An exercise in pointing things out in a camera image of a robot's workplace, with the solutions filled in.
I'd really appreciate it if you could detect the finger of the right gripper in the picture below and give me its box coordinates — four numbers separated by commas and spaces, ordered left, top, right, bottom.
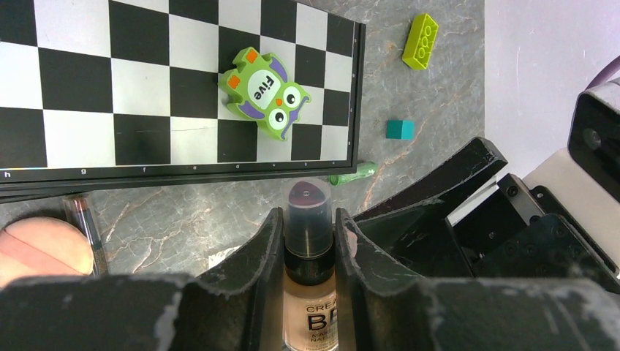
358, 215, 472, 277
353, 137, 508, 222

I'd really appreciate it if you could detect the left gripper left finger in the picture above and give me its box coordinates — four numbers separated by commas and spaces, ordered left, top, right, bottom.
1, 208, 284, 350

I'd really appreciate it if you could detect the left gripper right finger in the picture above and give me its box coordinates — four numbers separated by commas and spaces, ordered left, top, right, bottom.
335, 208, 619, 350

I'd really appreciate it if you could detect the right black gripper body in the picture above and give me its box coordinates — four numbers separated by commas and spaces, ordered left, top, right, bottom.
445, 174, 619, 293

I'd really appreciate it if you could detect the foundation bottle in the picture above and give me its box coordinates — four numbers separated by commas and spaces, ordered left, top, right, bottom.
282, 178, 339, 350

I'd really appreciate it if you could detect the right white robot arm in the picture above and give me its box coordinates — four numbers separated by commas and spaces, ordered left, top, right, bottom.
355, 80, 619, 294

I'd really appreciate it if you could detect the teal cube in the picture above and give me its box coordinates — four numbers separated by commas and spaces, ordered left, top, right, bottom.
385, 120, 415, 140

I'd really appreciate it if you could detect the green tube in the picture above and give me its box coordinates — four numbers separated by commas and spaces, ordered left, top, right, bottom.
328, 162, 378, 186

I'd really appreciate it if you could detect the green lego brick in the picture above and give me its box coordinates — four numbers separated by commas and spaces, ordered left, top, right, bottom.
401, 13, 439, 70

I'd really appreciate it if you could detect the black eyeliner pencil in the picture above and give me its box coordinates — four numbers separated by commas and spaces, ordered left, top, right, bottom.
63, 194, 109, 275

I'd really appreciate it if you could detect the round pink powder puff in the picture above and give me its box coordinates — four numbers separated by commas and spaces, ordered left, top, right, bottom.
1, 216, 94, 287

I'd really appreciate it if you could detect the green owl toy block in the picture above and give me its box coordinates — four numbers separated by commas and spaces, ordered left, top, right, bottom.
218, 47, 311, 141

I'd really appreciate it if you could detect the black white chessboard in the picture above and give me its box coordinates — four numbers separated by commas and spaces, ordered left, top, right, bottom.
1, 1, 366, 202

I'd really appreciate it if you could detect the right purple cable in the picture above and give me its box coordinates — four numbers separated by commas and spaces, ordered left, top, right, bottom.
585, 54, 620, 91

